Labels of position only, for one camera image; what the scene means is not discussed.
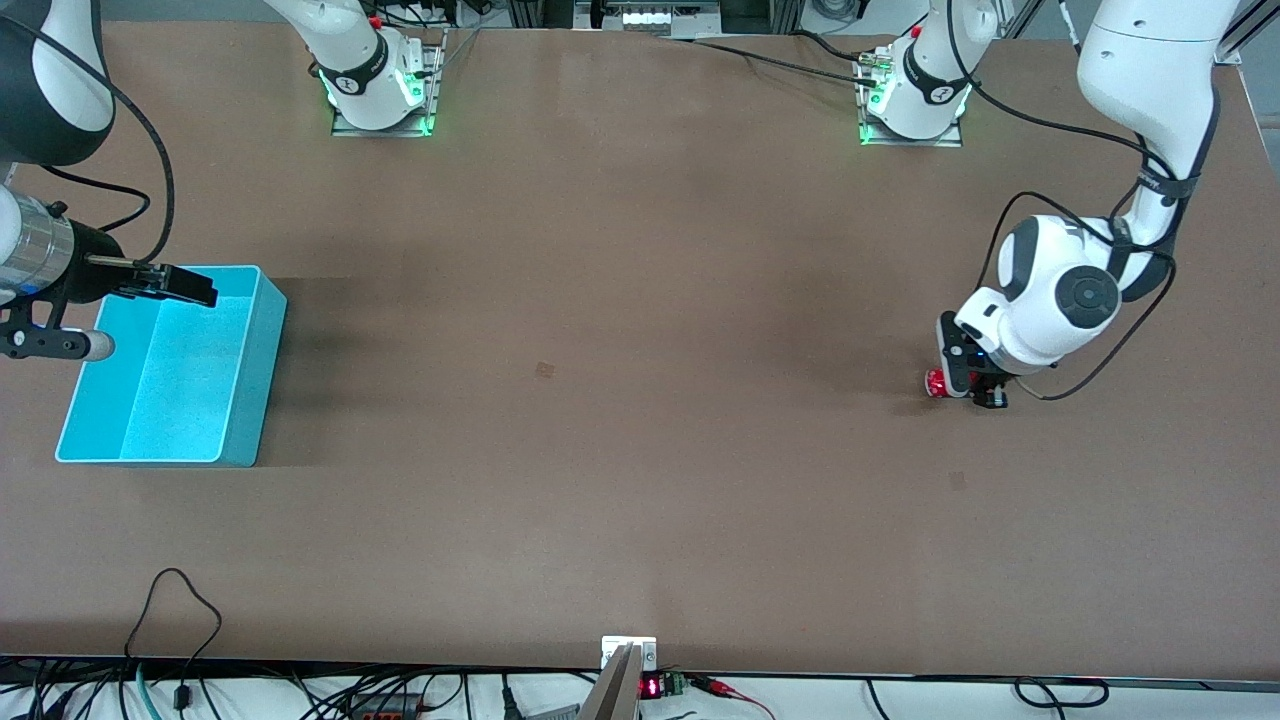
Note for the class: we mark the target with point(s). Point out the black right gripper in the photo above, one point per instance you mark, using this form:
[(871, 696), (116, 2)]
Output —
[(92, 268)]

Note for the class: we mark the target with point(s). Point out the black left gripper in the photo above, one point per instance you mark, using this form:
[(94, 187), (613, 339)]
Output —
[(988, 385)]

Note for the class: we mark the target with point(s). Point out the red beetle toy car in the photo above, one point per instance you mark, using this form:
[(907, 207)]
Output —
[(935, 384)]

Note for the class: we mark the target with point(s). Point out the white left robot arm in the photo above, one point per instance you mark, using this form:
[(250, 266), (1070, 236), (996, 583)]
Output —
[(1050, 300)]

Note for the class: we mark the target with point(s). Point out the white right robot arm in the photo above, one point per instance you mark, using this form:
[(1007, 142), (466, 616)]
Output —
[(365, 85)]

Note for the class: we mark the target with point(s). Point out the blue plastic box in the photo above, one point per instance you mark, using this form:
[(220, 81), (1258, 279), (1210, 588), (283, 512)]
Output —
[(180, 390)]

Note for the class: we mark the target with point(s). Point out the small red digit display module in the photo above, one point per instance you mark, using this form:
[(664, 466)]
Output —
[(662, 687)]

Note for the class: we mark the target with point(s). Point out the orange black power strip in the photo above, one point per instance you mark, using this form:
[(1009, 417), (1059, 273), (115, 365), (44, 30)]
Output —
[(385, 705)]

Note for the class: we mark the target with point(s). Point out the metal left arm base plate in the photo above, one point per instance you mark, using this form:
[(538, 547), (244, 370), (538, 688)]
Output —
[(950, 140)]

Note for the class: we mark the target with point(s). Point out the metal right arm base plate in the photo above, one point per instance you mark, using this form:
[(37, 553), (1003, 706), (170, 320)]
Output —
[(425, 100)]

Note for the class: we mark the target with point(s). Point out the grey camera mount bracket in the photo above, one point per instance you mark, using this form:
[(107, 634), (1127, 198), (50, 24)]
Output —
[(622, 680)]

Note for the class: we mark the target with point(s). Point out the aluminium frame corner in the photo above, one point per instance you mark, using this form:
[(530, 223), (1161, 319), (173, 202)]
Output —
[(1250, 35)]

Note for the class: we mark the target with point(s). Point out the aluminium frame with white light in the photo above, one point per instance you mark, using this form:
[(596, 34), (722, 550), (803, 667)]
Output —
[(648, 16)]

